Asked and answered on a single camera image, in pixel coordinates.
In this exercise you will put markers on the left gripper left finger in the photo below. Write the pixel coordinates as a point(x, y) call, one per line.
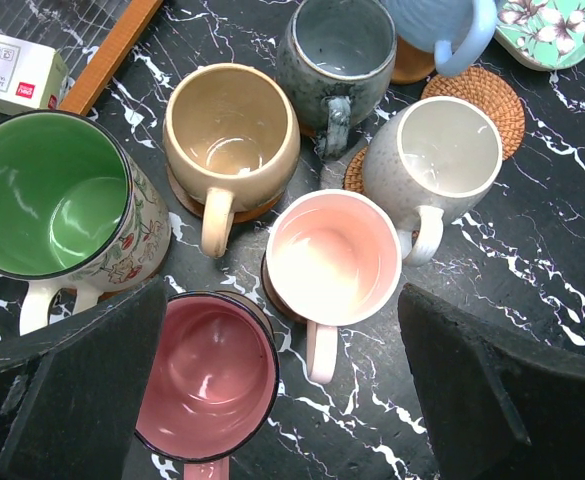
point(70, 393)

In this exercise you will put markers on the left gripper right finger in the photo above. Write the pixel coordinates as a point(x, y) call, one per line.
point(496, 404)

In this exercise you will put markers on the pink halloween mug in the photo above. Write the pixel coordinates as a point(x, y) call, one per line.
point(213, 383)

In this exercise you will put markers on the green inside mug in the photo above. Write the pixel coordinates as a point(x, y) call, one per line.
point(135, 255)

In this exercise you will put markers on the pale pink mug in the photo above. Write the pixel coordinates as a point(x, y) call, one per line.
point(334, 258)

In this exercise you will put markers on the white cream mug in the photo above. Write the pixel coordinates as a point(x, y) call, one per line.
point(428, 166)

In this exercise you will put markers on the brown ringed wooden saucer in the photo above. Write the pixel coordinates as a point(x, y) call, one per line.
point(197, 208)

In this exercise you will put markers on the woven rattan coaster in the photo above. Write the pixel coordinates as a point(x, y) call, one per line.
point(353, 180)
point(490, 93)

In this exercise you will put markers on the brown stoneware mug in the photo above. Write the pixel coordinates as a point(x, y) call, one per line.
point(232, 142)

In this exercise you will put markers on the light wood coaster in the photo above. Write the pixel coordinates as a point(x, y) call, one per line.
point(411, 64)

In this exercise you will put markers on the green floral tray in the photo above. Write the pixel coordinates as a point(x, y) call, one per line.
point(543, 35)

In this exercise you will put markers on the blue mug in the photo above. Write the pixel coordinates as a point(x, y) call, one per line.
point(456, 32)

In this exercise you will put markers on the grey mug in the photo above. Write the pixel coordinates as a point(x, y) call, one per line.
point(335, 62)

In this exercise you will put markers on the orange wooden shelf rack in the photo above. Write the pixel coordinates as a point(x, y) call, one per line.
point(107, 60)

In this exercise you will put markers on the orange ringed wooden saucer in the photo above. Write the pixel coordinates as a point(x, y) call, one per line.
point(102, 297)

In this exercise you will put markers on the white green small box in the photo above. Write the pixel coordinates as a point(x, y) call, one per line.
point(32, 76)

